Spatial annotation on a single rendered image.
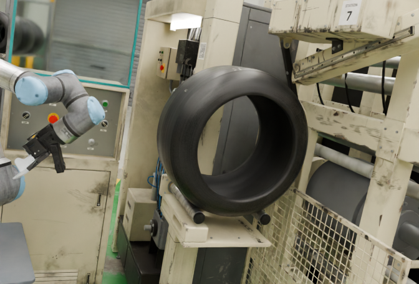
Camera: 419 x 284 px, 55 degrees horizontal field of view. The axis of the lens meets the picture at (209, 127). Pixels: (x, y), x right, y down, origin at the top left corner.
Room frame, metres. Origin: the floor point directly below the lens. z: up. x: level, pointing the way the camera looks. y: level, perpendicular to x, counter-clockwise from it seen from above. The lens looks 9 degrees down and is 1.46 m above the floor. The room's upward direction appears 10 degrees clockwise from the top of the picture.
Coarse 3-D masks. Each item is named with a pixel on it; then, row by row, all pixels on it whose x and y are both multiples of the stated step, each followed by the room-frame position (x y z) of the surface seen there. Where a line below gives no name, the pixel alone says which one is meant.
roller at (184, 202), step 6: (174, 186) 1.68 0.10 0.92; (174, 192) 1.64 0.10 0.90; (180, 192) 1.60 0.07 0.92; (180, 198) 1.57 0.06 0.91; (186, 204) 1.50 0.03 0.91; (192, 204) 1.48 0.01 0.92; (186, 210) 1.48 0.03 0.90; (192, 210) 1.44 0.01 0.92; (198, 210) 1.43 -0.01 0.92; (192, 216) 1.41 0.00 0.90; (198, 216) 1.40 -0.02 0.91; (204, 216) 1.42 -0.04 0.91; (198, 222) 1.41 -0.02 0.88
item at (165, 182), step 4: (164, 176) 1.71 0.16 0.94; (164, 180) 1.71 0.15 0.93; (168, 180) 1.71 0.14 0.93; (160, 184) 1.72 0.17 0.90; (164, 184) 1.71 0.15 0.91; (168, 184) 1.71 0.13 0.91; (160, 188) 1.71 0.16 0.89; (164, 188) 1.71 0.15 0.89; (168, 188) 1.71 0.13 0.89; (160, 192) 1.70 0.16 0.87; (164, 192) 1.71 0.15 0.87; (168, 192) 1.72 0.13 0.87
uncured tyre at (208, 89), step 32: (192, 96) 1.40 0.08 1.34; (224, 96) 1.40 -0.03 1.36; (256, 96) 1.76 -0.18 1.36; (288, 96) 1.50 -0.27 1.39; (160, 128) 1.51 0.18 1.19; (192, 128) 1.37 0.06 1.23; (288, 128) 1.71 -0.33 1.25; (160, 160) 1.55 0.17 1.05; (192, 160) 1.37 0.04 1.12; (256, 160) 1.78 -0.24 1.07; (288, 160) 1.67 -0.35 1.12; (192, 192) 1.40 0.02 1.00; (224, 192) 1.70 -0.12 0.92; (256, 192) 1.65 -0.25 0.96
